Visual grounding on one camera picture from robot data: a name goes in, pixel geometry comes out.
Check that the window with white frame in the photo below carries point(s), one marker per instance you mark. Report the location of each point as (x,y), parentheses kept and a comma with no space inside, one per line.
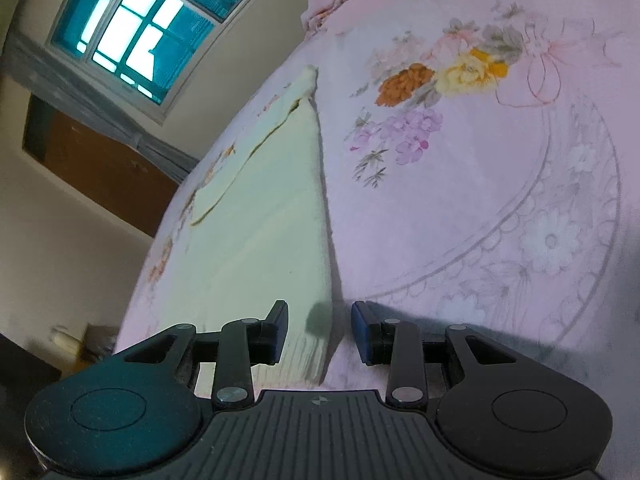
(147,52)

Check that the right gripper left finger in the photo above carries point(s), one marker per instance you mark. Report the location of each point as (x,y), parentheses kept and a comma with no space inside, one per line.
(147,404)

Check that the grey curtain left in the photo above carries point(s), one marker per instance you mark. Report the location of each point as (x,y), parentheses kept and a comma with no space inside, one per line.
(51,81)

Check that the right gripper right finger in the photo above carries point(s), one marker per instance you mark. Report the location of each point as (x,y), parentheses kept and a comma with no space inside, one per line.
(490,405)

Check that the pale yellow small cloth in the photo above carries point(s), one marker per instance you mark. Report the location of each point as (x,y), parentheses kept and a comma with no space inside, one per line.
(256,234)

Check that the brown wooden door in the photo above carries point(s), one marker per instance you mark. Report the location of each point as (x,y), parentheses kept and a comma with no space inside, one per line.
(106,171)

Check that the floral pink bed sheet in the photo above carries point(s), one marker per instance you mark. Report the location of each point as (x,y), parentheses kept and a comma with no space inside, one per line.
(482,168)

